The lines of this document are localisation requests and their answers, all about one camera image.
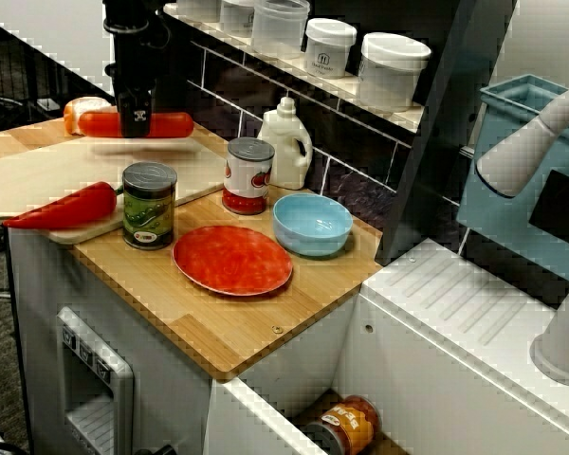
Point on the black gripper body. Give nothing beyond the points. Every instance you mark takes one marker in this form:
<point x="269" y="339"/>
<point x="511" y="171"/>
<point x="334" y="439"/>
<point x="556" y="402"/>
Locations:
<point x="135" y="61"/>

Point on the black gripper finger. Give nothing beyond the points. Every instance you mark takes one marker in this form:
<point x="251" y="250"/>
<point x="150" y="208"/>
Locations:
<point x="135" y="116"/>

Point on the red toy sausage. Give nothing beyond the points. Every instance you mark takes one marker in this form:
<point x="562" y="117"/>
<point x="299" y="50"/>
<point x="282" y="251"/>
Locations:
<point x="170" y="124"/>

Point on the salmon sushi toy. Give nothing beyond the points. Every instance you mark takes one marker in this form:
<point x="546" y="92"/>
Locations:
<point x="76" y="111"/>

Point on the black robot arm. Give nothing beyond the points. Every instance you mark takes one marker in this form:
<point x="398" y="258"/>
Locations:
<point x="133" y="14"/>

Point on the white cutting board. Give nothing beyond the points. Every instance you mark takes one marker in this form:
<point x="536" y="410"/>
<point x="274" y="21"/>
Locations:
<point x="52" y="161"/>

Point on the green peas can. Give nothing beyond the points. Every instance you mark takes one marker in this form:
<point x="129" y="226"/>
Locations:
<point x="149" y="213"/>

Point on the red toy chili pepper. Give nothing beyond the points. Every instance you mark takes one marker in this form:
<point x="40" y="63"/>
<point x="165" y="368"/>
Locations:
<point x="71" y="206"/>

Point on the small white-lidded plastic jar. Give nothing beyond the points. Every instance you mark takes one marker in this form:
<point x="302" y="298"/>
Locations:
<point x="327" y="57"/>
<point x="237" y="16"/>

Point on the tomato can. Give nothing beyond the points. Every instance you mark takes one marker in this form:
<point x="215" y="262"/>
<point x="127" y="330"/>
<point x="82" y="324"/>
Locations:
<point x="249" y="180"/>

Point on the clear lidless plastic jar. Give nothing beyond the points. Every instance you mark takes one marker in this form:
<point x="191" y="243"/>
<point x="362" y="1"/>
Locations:
<point x="280" y="28"/>

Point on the white toy detergent bottle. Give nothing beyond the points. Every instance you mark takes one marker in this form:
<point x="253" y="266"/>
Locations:
<point x="289" y="142"/>

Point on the red orange plate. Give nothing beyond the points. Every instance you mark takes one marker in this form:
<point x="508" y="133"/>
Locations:
<point x="232" y="260"/>

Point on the light blue bowl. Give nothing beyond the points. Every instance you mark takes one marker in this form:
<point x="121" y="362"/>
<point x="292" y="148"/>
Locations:
<point x="313" y="223"/>

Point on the white toy kitchen cabinet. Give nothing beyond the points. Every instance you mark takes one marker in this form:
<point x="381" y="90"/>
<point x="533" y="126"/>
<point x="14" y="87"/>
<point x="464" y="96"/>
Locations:
<point x="38" y="308"/>

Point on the large white-lidded plastic jar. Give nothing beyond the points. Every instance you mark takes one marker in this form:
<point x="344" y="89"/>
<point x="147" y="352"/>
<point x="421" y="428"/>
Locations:
<point x="389" y="80"/>

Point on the dark grey shelf unit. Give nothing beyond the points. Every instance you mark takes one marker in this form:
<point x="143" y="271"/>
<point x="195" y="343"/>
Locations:
<point x="422" y="189"/>

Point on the orange jar in drawer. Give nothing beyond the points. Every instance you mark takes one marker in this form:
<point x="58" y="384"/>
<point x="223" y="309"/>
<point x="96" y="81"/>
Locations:
<point x="351" y="426"/>

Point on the teal plastic bin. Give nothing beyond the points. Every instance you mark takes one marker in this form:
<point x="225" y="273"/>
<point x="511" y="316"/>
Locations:
<point x="498" y="227"/>

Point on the grey toy faucet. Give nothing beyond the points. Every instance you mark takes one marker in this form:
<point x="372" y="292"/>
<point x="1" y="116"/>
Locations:
<point x="526" y="151"/>

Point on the white toy sink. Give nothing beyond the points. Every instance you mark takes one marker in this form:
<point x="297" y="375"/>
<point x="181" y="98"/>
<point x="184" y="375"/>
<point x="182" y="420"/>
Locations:
<point x="455" y="355"/>

